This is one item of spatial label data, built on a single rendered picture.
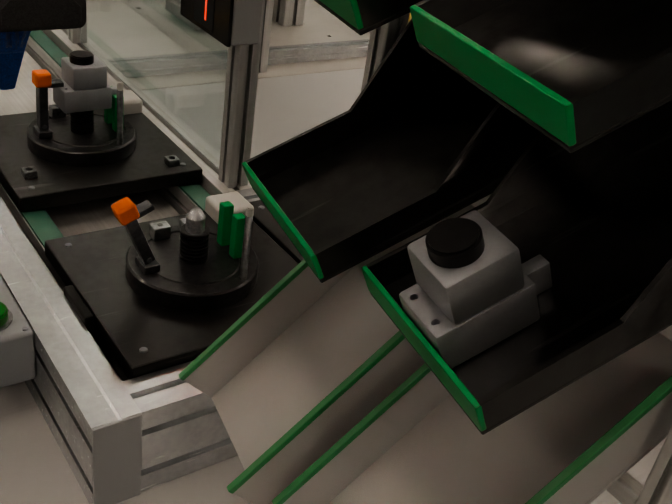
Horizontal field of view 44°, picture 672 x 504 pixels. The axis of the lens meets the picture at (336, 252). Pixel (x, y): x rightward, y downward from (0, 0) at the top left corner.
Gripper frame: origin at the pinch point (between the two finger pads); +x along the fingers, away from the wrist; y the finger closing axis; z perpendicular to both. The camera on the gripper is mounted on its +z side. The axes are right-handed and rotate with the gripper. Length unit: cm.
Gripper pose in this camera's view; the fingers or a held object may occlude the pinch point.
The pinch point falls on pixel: (3, 43)
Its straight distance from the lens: 68.5
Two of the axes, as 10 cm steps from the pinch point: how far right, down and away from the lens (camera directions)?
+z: 8.2, -2.0, 5.4
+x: -1.4, 8.5, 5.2
